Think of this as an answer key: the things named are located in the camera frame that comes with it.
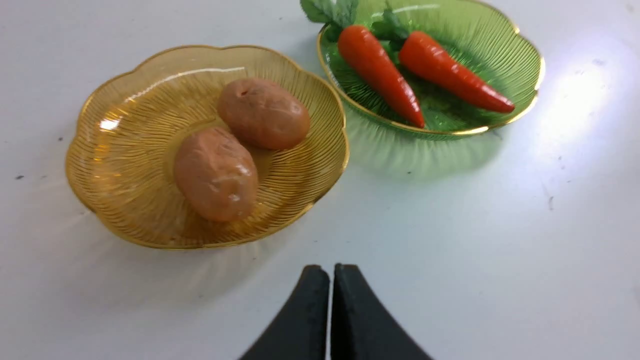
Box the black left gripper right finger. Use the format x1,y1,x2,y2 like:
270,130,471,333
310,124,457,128
330,263,431,360

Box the orange carrot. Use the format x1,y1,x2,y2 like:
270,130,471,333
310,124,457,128
371,1,515,114
299,0,425,129

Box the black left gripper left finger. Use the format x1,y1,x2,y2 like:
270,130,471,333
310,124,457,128
241,265,330,360

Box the amber ribbed glass plate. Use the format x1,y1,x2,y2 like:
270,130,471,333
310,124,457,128
65,44,350,249

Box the brown potato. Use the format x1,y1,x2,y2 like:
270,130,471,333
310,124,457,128
217,77,311,150
173,127,259,223

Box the green ribbed glass plate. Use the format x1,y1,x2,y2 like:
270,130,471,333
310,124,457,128
316,0,546,141

